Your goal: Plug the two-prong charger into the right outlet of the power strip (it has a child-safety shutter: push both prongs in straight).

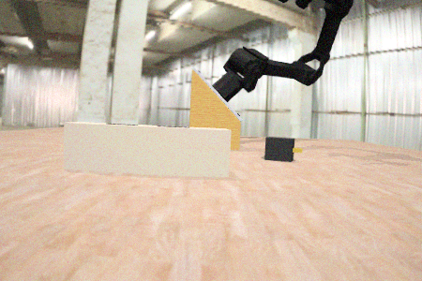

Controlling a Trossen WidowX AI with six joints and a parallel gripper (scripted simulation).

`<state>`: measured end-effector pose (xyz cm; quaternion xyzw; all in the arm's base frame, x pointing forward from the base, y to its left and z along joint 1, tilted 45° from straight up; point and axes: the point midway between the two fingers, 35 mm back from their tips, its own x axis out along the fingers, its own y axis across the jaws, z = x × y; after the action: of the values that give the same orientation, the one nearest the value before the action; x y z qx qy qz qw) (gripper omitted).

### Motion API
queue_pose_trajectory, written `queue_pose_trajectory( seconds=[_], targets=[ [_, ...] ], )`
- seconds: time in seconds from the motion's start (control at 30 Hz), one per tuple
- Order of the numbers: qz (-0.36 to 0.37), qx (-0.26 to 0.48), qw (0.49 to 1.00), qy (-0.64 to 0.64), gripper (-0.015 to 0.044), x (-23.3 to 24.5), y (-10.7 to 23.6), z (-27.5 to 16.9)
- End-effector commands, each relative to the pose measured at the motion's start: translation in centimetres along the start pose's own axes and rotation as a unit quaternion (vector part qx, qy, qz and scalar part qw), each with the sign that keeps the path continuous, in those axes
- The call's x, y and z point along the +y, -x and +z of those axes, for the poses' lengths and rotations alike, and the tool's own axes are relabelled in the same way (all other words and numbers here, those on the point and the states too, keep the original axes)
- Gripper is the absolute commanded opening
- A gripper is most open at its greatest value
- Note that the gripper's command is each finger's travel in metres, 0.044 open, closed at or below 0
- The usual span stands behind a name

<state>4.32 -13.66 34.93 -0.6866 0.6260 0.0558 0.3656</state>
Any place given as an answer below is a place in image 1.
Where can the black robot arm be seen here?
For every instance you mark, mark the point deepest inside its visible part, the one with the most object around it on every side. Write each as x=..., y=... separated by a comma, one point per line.
x=252, y=65

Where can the white rectangular block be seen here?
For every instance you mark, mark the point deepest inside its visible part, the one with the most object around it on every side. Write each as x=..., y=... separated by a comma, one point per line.
x=140, y=149

